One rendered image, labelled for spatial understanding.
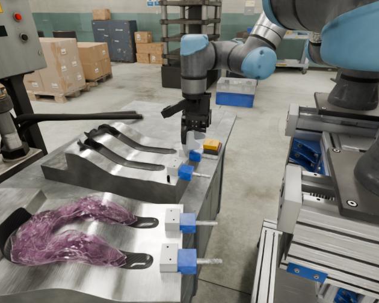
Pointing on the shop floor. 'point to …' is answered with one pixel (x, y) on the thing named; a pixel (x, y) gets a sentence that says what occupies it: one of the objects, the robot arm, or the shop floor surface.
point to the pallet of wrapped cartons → (57, 72)
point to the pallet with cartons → (95, 62)
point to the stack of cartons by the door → (148, 48)
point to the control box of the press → (15, 56)
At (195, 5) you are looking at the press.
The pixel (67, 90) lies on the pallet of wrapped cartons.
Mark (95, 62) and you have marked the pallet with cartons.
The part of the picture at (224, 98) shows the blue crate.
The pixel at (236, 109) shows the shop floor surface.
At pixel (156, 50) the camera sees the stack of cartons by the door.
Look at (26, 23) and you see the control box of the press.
